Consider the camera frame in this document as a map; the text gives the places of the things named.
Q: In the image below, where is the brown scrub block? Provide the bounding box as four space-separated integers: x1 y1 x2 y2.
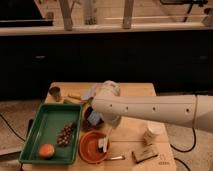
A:
132 145 158 164

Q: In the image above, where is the white dish brush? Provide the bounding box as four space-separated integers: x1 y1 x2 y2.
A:
98 127 112 153

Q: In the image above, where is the green plastic tray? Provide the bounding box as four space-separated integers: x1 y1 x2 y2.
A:
19 103 81 164

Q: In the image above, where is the black cable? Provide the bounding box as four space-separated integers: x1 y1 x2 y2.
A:
0 113 27 142
169 128 198 171

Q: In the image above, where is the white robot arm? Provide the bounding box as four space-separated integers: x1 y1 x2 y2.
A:
92 81 213 133

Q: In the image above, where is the red bowl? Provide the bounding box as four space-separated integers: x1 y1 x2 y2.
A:
78 131 108 164

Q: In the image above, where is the black cable right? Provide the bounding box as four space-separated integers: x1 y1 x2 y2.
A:
169 128 198 171

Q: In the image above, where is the blue sponge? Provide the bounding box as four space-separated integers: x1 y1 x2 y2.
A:
87 111 102 126

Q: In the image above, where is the dark brown bowl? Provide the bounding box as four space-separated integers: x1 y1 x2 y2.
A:
83 107 104 131

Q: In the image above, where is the orange peach fruit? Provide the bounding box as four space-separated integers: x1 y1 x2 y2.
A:
38 144 55 159

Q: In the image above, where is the bunch of dark grapes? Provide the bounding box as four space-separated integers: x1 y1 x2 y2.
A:
57 122 76 146

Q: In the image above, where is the yellow green vegetable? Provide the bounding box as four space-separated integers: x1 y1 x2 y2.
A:
64 93 86 105

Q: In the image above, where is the dark metal cup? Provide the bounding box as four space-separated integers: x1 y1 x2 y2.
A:
49 86 61 102

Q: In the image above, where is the black cable left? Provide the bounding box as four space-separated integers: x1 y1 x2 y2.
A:
0 113 27 142

